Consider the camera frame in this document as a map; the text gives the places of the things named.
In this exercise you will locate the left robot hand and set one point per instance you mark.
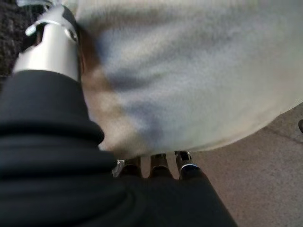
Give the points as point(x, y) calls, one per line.
point(59, 177)

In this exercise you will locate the white fringed cushion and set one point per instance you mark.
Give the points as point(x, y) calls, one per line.
point(189, 71)

